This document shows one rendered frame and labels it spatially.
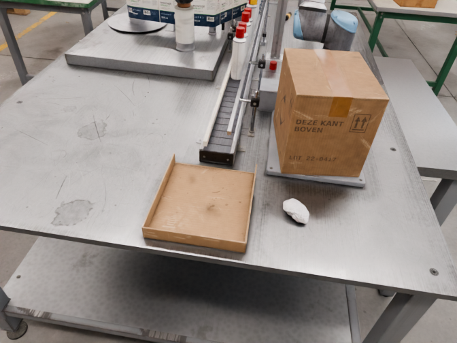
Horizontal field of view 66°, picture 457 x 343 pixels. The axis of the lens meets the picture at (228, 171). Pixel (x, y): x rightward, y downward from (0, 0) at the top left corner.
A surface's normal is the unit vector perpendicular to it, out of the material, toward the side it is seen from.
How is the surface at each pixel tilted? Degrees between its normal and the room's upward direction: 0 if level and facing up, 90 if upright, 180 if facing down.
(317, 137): 90
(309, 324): 3
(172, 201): 0
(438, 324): 0
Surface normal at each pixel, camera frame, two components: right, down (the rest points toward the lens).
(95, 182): 0.05, -0.75
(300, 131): -0.01, 0.66
